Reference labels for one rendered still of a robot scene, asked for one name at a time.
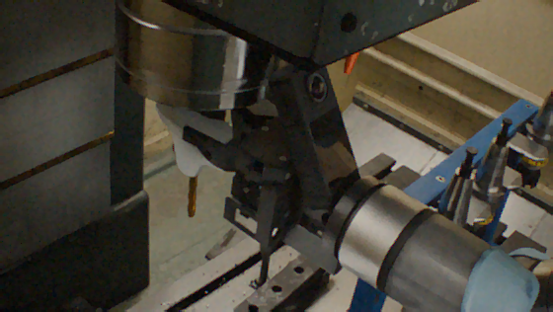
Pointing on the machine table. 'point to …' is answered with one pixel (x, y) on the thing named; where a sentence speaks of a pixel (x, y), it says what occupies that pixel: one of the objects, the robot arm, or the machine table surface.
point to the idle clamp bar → (307, 272)
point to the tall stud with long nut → (265, 264)
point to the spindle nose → (187, 59)
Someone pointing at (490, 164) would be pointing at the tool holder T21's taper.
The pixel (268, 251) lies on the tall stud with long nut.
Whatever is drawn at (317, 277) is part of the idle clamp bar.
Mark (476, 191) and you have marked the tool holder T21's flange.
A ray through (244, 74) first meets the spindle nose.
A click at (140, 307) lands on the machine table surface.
